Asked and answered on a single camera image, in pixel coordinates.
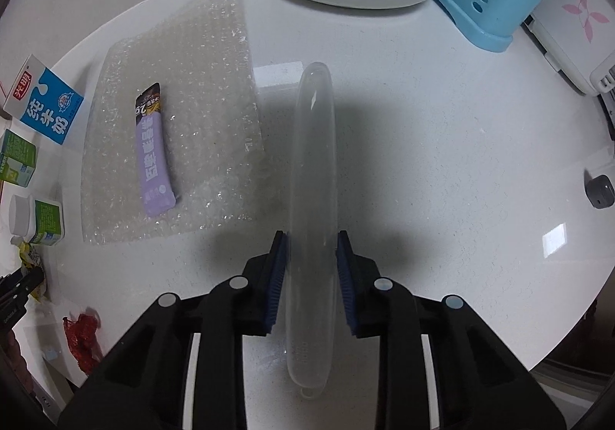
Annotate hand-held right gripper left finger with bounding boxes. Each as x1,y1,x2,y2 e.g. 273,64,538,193
62,231,291,430

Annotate clear bubble wrap sheet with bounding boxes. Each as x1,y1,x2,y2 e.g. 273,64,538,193
79,0,267,248

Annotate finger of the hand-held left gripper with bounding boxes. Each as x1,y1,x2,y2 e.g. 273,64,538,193
0,264,45,313

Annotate white flower print rice cooker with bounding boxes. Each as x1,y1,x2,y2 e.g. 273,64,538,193
524,0,615,97

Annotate yellow crumpled wrapper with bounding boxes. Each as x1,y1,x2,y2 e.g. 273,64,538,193
12,240,49,301

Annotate green and white carton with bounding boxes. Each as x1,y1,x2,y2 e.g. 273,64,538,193
0,129,37,186

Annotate blue and white milk carton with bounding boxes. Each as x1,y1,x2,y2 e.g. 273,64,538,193
2,54,85,146

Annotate purple snack packet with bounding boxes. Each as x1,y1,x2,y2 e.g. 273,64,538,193
135,83,177,218

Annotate clear plastic lid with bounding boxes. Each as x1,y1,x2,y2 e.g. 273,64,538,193
283,61,337,399

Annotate small grey round object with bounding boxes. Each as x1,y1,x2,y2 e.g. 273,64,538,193
585,174,615,209

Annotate white capped green label bottle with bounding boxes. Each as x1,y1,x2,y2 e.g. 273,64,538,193
8,194,65,247

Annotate red mesh bag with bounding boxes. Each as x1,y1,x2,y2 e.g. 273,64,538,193
62,307,104,375

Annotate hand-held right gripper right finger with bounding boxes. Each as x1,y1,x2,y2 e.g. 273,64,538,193
335,231,565,430

